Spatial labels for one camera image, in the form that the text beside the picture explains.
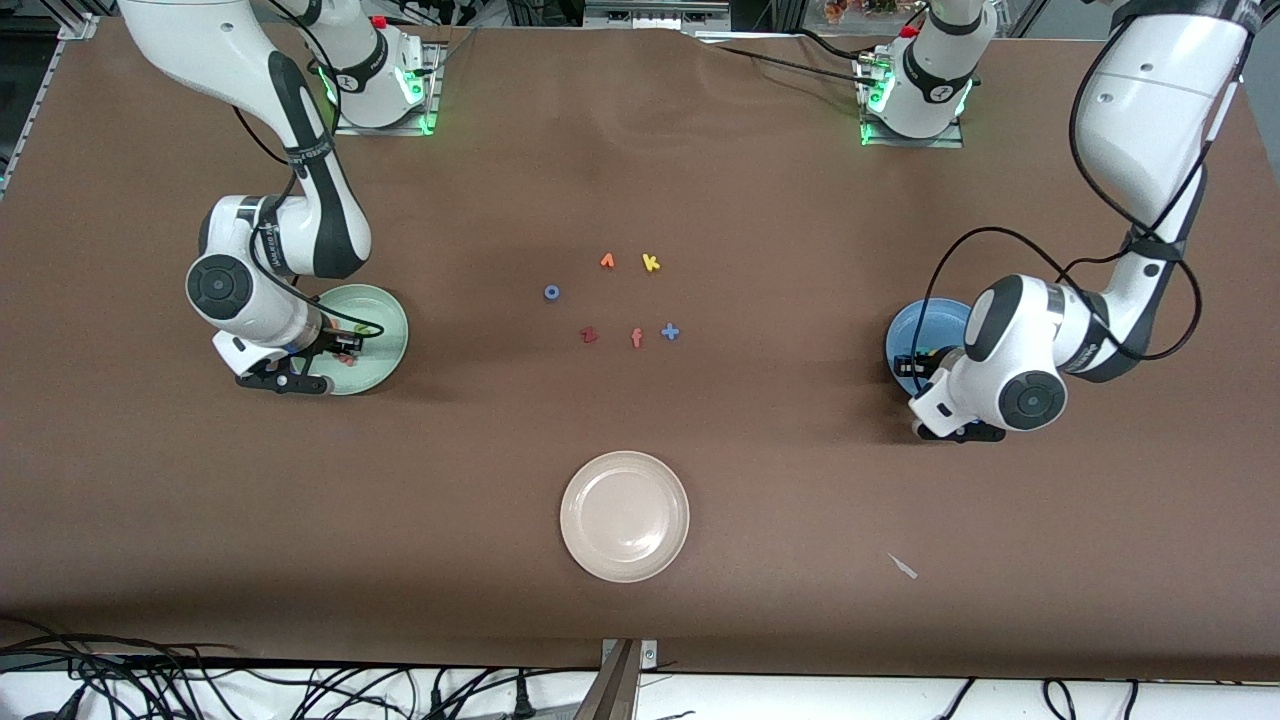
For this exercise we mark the green plate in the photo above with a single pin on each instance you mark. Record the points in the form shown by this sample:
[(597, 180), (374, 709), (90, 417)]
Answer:
[(385, 345)]

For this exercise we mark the metal table edge bracket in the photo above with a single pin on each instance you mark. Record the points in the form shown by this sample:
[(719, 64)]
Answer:
[(620, 680)]

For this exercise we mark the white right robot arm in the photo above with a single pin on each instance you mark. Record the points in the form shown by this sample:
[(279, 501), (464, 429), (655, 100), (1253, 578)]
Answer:
[(200, 50)]

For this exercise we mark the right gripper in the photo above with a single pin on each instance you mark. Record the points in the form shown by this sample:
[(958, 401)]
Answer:
[(333, 345)]

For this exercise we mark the aluminium frame rail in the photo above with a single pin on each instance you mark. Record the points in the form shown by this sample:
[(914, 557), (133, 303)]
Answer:
[(655, 14)]

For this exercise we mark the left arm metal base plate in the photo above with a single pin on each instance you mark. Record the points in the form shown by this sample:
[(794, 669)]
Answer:
[(870, 135)]

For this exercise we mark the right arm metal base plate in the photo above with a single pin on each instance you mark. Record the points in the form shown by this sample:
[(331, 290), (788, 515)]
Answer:
[(432, 100)]

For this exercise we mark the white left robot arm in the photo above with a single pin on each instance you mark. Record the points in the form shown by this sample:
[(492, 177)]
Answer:
[(1150, 110)]

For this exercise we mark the beige plate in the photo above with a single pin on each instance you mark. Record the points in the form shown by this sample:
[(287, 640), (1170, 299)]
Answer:
[(625, 517)]

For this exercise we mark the white paper scrap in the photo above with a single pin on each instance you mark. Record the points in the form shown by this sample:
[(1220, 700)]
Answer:
[(903, 566)]

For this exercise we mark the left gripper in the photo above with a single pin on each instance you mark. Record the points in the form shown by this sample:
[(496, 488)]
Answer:
[(926, 366)]

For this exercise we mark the blue plate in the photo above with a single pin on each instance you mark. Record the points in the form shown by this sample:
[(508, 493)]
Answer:
[(925, 325)]

